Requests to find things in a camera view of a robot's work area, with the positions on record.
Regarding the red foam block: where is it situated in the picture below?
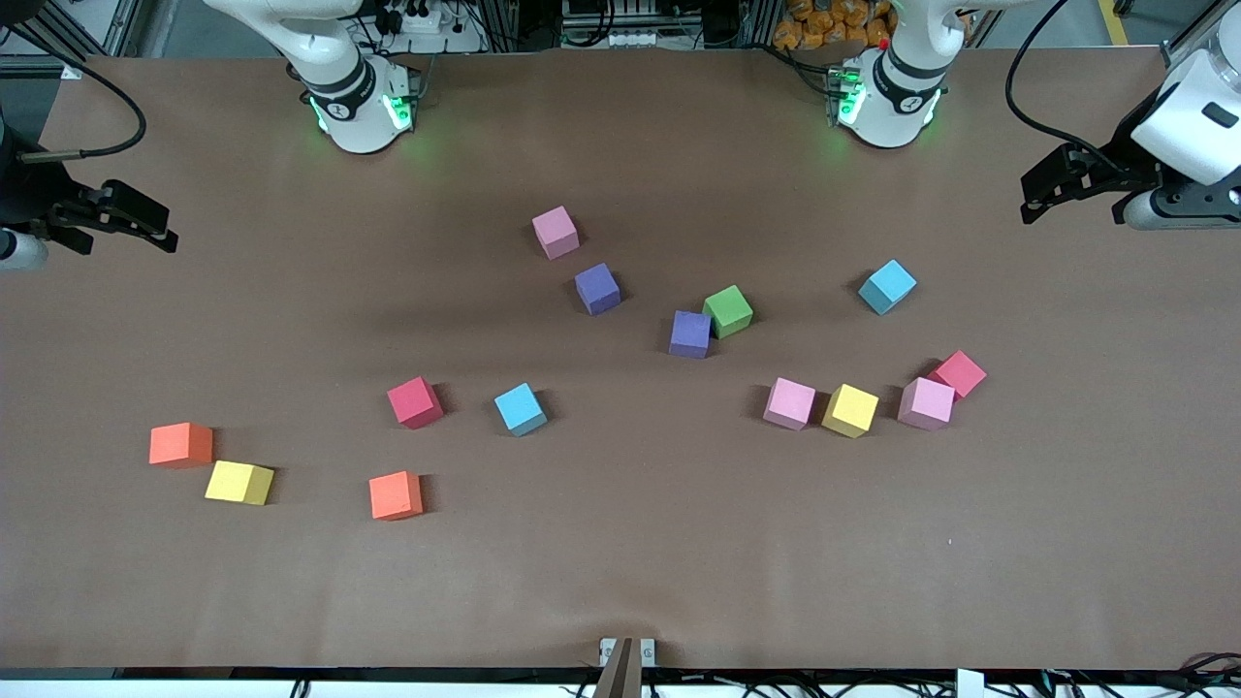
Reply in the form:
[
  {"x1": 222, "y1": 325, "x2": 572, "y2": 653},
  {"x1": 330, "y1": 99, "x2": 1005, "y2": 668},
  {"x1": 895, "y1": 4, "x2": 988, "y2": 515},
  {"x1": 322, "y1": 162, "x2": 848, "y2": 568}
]
[
  {"x1": 387, "y1": 376, "x2": 445, "y2": 429},
  {"x1": 929, "y1": 350, "x2": 988, "y2": 400}
]

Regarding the green foam block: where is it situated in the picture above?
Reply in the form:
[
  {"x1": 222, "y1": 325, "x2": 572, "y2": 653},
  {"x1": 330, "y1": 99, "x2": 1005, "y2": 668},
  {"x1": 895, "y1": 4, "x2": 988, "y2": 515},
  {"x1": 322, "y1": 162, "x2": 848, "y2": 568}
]
[{"x1": 702, "y1": 284, "x2": 754, "y2": 339}]

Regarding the orange foam block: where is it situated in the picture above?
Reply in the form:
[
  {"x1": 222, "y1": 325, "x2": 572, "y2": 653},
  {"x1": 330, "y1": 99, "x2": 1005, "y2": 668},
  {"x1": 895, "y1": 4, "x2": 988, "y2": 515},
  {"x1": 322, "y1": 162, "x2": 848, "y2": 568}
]
[
  {"x1": 149, "y1": 423, "x2": 214, "y2": 470},
  {"x1": 368, "y1": 471, "x2": 425, "y2": 522}
]

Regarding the purple foam block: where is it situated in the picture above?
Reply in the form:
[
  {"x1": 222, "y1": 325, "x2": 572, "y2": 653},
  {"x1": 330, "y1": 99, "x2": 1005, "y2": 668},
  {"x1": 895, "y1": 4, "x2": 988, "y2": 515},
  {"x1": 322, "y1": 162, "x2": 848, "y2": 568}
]
[
  {"x1": 574, "y1": 262, "x2": 622, "y2": 317},
  {"x1": 669, "y1": 310, "x2": 714, "y2": 360}
]

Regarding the mauve pink foam block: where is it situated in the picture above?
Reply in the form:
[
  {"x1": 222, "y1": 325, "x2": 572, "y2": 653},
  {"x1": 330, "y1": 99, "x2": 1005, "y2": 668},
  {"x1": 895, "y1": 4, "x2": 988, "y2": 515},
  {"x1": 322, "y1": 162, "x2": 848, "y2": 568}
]
[{"x1": 531, "y1": 206, "x2": 581, "y2": 261}]

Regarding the blue foam block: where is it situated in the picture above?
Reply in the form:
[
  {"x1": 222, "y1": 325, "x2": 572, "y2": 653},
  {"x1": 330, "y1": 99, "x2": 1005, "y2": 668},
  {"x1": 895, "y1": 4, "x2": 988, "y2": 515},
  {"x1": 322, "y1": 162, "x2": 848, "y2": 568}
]
[
  {"x1": 858, "y1": 259, "x2": 917, "y2": 316},
  {"x1": 493, "y1": 383, "x2": 549, "y2": 437}
]

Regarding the bag of orange items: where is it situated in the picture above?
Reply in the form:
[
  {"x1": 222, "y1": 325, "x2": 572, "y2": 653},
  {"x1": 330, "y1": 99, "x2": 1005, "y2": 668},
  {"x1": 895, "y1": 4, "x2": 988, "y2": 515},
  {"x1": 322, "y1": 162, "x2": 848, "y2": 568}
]
[{"x1": 773, "y1": 0, "x2": 893, "y2": 51}]

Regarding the yellow foam block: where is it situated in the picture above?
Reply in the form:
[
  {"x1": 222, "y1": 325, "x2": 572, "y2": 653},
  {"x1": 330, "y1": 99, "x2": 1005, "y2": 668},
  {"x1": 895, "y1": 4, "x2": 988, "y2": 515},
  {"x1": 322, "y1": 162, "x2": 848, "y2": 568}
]
[
  {"x1": 205, "y1": 460, "x2": 275, "y2": 507},
  {"x1": 822, "y1": 384, "x2": 880, "y2": 439}
]

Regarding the white power strip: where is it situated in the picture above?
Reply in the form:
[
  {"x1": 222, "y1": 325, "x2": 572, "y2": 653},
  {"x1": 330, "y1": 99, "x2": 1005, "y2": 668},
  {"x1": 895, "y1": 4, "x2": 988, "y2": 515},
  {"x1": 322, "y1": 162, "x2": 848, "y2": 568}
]
[{"x1": 380, "y1": 0, "x2": 459, "y2": 36}]

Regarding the white electronics box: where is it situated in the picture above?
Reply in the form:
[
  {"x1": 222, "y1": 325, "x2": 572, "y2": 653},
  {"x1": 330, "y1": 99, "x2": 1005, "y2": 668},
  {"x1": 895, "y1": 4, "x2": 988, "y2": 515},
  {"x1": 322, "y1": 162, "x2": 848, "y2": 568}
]
[{"x1": 560, "y1": 0, "x2": 670, "y2": 49}]

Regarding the large table cover sheet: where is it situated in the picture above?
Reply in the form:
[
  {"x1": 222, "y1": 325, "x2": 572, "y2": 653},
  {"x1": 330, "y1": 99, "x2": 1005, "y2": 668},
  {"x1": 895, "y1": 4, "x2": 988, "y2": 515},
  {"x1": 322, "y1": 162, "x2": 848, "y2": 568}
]
[{"x1": 0, "y1": 48, "x2": 1241, "y2": 672}]

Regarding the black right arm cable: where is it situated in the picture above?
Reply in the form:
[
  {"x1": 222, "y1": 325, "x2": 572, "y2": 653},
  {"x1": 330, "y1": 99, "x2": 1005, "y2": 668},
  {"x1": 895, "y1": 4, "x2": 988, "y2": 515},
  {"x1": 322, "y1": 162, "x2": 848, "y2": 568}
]
[{"x1": 0, "y1": 24, "x2": 148, "y2": 164}]

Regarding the aluminium frame rail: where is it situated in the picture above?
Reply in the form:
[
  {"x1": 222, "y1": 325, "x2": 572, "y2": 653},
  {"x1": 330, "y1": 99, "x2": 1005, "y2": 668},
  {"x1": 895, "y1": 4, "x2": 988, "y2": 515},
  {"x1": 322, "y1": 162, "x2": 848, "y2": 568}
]
[{"x1": 0, "y1": 0, "x2": 146, "y2": 80}]

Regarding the metal edge bracket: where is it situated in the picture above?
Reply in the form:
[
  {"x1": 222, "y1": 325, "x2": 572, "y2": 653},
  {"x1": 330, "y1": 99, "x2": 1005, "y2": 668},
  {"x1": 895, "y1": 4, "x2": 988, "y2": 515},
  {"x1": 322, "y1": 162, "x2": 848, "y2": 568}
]
[{"x1": 593, "y1": 637, "x2": 657, "y2": 698}]

